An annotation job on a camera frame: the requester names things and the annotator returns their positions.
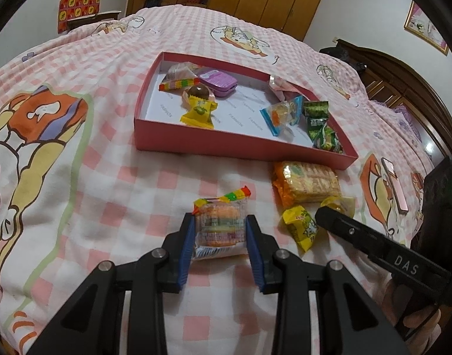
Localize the clear packet with burger gummy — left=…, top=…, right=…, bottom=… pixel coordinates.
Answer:
left=192, top=187, right=252, bottom=260

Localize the purple tin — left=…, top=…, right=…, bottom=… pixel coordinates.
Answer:
left=196, top=67, right=237, bottom=97

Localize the dark wooden headboard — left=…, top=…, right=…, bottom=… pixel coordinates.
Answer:
left=335, top=39, right=452, bottom=178

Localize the pink phone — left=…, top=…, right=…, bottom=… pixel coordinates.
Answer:
left=381, top=157, right=409, bottom=213

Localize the red cardboard box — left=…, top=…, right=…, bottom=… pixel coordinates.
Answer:
left=133, top=52, right=359, bottom=171

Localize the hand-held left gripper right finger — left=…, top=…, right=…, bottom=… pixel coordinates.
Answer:
left=245, top=214, right=402, bottom=355

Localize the dark wooden furniture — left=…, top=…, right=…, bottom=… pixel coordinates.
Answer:
left=66, top=11, right=119, bottom=32

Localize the blue-edged clear gummy packet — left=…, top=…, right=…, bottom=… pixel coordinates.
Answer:
left=260, top=95, right=304, bottom=137

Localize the brown egg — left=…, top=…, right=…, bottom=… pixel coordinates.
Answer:
left=182, top=84, right=217, bottom=105

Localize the framed wall picture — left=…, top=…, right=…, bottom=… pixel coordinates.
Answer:
left=403, top=2, right=450, bottom=56

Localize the pink checked printed blanket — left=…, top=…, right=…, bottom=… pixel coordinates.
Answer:
left=0, top=4, right=444, bottom=355

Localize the clear packet with white sweets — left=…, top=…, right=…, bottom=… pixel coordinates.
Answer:
left=159, top=63, right=202, bottom=91

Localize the black cloth on headboard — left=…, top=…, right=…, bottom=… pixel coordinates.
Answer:
left=319, top=46, right=365, bottom=75

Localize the orange cracker packet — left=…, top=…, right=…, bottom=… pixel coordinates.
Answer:
left=272, top=161, right=341, bottom=206

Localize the pink snack packet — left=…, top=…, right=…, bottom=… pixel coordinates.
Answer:
left=268, top=76, right=304, bottom=102

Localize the person's right hand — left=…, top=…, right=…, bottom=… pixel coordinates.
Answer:
left=381, top=277, right=443, bottom=341

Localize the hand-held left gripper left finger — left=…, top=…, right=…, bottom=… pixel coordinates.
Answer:
left=26, top=212, right=197, bottom=355

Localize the purple cloth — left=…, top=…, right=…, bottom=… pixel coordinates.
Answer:
left=370, top=100, right=424, bottom=145

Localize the yellow candy packet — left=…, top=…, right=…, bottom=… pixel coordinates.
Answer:
left=179, top=96, right=218, bottom=130
left=282, top=207, right=319, bottom=254
left=320, top=197, right=356, bottom=217

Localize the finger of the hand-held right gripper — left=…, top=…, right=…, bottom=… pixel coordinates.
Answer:
left=315, top=205, right=452, bottom=306

